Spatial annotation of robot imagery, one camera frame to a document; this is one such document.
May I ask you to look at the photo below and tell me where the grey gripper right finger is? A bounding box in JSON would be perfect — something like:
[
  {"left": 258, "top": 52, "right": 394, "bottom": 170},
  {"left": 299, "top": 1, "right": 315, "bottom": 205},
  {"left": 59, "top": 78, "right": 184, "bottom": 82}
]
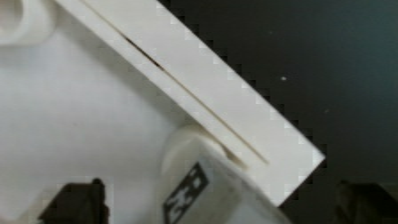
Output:
[{"left": 335, "top": 181, "right": 398, "bottom": 224}]

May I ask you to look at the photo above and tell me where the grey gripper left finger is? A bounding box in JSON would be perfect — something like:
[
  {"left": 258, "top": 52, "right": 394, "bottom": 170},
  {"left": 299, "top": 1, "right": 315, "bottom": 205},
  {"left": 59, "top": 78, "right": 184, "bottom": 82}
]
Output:
[{"left": 38, "top": 178, "right": 111, "bottom": 224}]

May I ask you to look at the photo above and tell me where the white leg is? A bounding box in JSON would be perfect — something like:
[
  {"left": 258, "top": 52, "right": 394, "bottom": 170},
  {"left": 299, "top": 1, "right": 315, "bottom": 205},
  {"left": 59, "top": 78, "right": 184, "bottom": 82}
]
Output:
[{"left": 152, "top": 125, "right": 294, "bottom": 224}]

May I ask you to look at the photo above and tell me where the white square tabletop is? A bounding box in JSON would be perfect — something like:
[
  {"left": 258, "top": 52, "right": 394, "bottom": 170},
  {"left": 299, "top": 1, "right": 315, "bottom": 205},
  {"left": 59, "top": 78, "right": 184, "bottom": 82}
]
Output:
[{"left": 0, "top": 0, "right": 274, "bottom": 224}]

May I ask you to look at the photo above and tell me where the white obstacle wall right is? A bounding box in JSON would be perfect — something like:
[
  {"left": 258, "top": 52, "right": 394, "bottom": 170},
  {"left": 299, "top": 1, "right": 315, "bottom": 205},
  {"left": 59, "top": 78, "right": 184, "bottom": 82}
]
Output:
[{"left": 84, "top": 0, "right": 326, "bottom": 204}]

